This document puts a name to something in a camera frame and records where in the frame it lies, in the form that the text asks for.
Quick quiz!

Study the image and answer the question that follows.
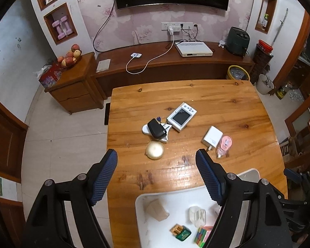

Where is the clear plastic box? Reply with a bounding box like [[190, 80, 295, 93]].
[[189, 206, 206, 228]]

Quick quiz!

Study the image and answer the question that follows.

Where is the black power cable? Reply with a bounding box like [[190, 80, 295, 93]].
[[181, 23, 199, 42]]

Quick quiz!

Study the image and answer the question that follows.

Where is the black air fryer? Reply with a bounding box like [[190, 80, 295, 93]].
[[225, 26, 250, 56]]

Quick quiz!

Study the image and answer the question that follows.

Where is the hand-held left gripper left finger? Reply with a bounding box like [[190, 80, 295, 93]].
[[21, 148, 118, 248]]

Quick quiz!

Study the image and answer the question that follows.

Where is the green small box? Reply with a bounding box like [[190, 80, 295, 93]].
[[170, 224, 192, 244]]

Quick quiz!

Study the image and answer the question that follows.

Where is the pink dumbbell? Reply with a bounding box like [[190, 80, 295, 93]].
[[60, 16, 72, 35], [52, 21, 64, 38]]

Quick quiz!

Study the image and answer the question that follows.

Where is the red lidded container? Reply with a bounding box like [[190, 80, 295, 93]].
[[258, 40, 273, 52]]

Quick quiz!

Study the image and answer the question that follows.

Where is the white wall socket strip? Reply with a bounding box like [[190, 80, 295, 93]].
[[161, 22, 194, 31]]

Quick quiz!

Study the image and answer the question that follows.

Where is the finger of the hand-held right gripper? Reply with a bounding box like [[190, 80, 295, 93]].
[[284, 168, 306, 186]]

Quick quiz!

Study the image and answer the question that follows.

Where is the wooden door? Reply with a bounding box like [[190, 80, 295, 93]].
[[0, 90, 29, 184]]

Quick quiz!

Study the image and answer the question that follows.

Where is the white charging cable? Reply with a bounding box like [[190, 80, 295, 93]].
[[126, 33, 175, 74]]

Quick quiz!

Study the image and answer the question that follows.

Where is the tall black woven basket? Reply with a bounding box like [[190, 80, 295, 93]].
[[250, 45, 274, 84]]

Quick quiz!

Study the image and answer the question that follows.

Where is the pink correction tape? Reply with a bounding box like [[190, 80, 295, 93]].
[[216, 134, 233, 159]]

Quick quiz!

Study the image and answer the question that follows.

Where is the white handheld screen device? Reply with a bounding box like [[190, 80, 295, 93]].
[[167, 103, 197, 133]]

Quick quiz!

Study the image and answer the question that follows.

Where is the black television cable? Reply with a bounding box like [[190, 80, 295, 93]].
[[93, 0, 117, 52]]

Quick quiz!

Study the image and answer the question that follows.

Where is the red patterned tissue box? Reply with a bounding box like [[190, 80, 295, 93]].
[[36, 64, 62, 88]]

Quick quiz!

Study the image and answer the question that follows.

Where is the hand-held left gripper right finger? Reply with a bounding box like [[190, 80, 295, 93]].
[[196, 148, 293, 248]]

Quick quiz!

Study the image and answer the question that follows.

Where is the black car key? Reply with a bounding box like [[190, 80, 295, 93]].
[[147, 119, 167, 140]]

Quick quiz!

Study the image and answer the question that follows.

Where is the white bucket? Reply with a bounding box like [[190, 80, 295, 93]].
[[256, 74, 274, 95]]

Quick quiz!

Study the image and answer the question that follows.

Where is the long wooden tv cabinet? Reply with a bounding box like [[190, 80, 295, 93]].
[[90, 41, 256, 100]]

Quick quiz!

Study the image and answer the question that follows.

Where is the white plastic tray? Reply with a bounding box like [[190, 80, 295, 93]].
[[135, 168, 260, 248]]

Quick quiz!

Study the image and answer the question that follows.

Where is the gold round compact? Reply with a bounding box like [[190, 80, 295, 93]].
[[146, 141, 165, 160]]

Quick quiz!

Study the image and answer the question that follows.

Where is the wooden side cabinet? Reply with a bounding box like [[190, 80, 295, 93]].
[[44, 52, 104, 114]]

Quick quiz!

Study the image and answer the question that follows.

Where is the yellow rimmed trash bin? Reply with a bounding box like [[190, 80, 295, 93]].
[[227, 65, 250, 81]]

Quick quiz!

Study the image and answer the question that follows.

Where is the white flat holder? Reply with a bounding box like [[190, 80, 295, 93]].
[[142, 123, 172, 144]]

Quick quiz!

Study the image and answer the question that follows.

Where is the white charger block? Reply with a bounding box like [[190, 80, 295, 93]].
[[201, 126, 223, 151]]

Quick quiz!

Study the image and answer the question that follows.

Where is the wooden chair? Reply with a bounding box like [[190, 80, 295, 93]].
[[284, 106, 310, 171]]

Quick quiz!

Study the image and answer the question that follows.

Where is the cooking oil bottle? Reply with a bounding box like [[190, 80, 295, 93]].
[[275, 83, 292, 100]]

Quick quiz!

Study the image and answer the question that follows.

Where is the white card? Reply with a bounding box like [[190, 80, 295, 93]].
[[96, 59, 111, 73]]

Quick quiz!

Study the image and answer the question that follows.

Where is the white set-top box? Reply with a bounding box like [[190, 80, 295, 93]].
[[175, 41, 213, 57]]

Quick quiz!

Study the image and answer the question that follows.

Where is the bowl of fruit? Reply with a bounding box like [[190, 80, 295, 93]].
[[57, 44, 82, 68]]

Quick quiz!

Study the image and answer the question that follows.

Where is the long sword on wall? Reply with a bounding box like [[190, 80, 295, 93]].
[[271, 8, 288, 45]]

